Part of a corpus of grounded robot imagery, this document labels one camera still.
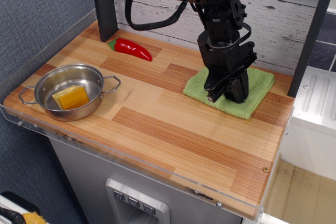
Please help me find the stainless steel pot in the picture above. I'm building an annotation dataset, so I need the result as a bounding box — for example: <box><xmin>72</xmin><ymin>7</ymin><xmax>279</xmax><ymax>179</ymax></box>
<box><xmin>18</xmin><ymin>63</ymin><xmax>121</xmax><ymax>121</ymax></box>

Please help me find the clear acrylic table guard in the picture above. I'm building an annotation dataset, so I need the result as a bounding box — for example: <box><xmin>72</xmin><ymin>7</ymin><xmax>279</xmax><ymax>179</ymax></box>
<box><xmin>4</xmin><ymin>23</ymin><xmax>293</xmax><ymax>223</ymax></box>

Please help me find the dark grey right post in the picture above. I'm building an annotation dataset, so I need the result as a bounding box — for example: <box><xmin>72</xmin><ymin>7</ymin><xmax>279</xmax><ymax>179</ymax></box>
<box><xmin>287</xmin><ymin>0</ymin><xmax>331</xmax><ymax>98</ymax></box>

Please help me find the white toy sink unit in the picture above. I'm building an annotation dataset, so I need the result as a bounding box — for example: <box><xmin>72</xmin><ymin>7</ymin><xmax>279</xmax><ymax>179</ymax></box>
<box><xmin>279</xmin><ymin>67</ymin><xmax>335</xmax><ymax>179</ymax></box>

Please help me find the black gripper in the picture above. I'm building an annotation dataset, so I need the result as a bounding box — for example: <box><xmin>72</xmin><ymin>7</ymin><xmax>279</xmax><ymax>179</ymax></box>
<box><xmin>197</xmin><ymin>30</ymin><xmax>257</xmax><ymax>103</ymax></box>

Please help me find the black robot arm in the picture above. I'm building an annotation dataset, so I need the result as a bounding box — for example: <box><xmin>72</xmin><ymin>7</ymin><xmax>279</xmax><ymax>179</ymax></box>
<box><xmin>179</xmin><ymin>0</ymin><xmax>257</xmax><ymax>103</ymax></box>

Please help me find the green cloth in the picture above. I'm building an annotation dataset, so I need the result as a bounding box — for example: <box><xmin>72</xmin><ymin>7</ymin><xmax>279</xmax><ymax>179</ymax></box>
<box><xmin>183</xmin><ymin>67</ymin><xmax>275</xmax><ymax>119</ymax></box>

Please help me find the black sleeved cable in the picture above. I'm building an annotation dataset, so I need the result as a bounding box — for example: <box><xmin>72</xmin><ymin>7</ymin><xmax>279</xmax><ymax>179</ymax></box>
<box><xmin>124</xmin><ymin>0</ymin><xmax>188</xmax><ymax>32</ymax></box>

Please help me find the red toy chili pepper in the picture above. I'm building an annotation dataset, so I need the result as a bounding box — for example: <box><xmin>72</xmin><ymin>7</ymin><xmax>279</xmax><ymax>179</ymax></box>
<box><xmin>108</xmin><ymin>38</ymin><xmax>152</xmax><ymax>61</ymax></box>

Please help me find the dark grey left post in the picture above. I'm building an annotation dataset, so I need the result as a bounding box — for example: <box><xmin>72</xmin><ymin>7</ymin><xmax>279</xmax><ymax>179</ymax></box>
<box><xmin>94</xmin><ymin>0</ymin><xmax>118</xmax><ymax>42</ymax></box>

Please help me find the grey toy fridge cabinet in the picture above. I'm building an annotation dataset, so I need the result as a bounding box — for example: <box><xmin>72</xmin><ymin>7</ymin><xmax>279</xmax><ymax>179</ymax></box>
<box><xmin>50</xmin><ymin>137</ymin><xmax>243</xmax><ymax>223</ymax></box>

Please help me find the yellow orange block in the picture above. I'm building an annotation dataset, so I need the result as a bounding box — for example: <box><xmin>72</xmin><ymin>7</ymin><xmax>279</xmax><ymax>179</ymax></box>
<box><xmin>52</xmin><ymin>86</ymin><xmax>90</xmax><ymax>110</ymax></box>

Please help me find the yellow object at corner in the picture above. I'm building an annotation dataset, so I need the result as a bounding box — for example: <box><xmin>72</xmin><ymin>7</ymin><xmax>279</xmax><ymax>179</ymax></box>
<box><xmin>22</xmin><ymin>212</ymin><xmax>47</xmax><ymax>224</ymax></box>

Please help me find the dark grey post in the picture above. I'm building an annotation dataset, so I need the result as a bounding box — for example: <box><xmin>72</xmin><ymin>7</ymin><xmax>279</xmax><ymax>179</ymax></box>
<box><xmin>94</xmin><ymin>0</ymin><xmax>118</xmax><ymax>42</ymax></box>
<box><xmin>287</xmin><ymin>0</ymin><xmax>331</xmax><ymax>98</ymax></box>

